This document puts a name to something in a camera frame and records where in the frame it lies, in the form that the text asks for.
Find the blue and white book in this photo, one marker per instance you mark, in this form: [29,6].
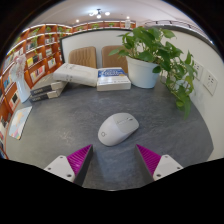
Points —
[113,83]

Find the ceiling light cluster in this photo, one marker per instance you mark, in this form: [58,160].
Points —
[98,14]

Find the dark hardcover book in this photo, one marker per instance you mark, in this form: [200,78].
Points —
[41,97]

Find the green plant in white pot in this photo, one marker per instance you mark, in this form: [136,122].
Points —
[141,71]

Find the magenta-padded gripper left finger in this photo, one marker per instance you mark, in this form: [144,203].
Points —
[60,166]

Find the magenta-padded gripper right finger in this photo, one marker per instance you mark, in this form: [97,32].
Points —
[166,165]

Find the white wall socket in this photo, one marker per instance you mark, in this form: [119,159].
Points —
[198,70]
[210,82]

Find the orange wall shelf with plants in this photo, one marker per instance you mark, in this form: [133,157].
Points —
[100,25]

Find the white computer mouse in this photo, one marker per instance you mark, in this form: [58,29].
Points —
[116,130]

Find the thick white book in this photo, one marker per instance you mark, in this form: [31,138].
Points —
[75,74]

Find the tan upholstered chair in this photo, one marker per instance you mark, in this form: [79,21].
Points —
[113,60]
[83,57]

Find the orange bookshelf unit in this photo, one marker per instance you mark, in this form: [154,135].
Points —
[36,50]

